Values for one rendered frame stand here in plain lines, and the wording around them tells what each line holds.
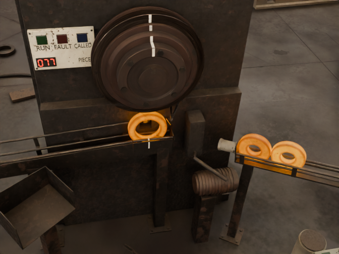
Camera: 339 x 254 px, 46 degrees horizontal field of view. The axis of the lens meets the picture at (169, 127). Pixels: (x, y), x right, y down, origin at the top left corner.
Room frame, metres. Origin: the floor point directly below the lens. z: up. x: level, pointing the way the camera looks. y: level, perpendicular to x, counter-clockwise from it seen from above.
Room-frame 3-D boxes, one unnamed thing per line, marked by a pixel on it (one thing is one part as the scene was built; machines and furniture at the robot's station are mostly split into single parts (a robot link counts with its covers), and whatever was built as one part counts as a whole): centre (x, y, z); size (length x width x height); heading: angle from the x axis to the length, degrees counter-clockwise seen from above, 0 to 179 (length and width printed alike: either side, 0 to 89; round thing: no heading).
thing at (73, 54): (1.46, 0.46, 1.15); 0.26 x 0.02 x 0.18; 104
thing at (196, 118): (1.50, -0.12, 0.68); 0.11 x 0.08 x 0.24; 14
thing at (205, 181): (1.38, -0.25, 0.27); 0.22 x 0.13 x 0.53; 104
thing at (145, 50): (1.34, 0.08, 1.12); 0.28 x 0.06 x 0.28; 104
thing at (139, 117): (1.44, 0.11, 0.75); 0.18 x 0.03 x 0.18; 103
